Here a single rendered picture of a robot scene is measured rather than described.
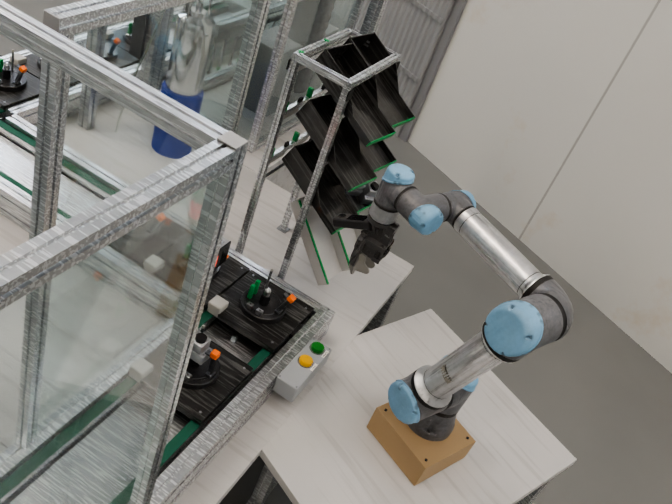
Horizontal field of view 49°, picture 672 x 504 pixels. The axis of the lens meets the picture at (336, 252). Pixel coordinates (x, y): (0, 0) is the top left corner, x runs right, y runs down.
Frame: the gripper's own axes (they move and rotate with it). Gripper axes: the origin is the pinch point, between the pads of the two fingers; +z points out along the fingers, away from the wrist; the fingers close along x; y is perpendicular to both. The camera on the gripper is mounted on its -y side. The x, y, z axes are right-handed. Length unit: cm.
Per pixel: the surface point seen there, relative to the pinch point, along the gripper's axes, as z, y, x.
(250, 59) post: -55, -34, -25
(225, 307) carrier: 25.4, -27.0, -14.1
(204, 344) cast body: 14.8, -18.5, -39.6
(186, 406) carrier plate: 26, -14, -50
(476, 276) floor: 123, 22, 216
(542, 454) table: 37, 74, 18
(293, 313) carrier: 26.2, -11.2, 0.0
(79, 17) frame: -75, -34, -79
